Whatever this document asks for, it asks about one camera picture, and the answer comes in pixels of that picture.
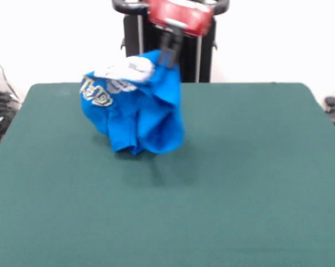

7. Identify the black cable tangle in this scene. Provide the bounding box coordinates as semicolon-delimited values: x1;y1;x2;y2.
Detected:
0;51;22;147

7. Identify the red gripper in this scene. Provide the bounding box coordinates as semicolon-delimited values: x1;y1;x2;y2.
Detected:
147;0;214;69

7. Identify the blue printed T-shirt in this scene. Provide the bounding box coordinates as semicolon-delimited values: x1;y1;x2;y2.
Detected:
80;50;185;156

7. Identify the dark green table cloth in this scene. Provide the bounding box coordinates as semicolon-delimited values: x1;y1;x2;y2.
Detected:
0;82;335;267

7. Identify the black office chair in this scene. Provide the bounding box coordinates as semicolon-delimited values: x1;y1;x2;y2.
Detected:
324;96;335;140

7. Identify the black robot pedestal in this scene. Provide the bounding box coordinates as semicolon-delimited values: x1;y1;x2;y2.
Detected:
111;0;230;83

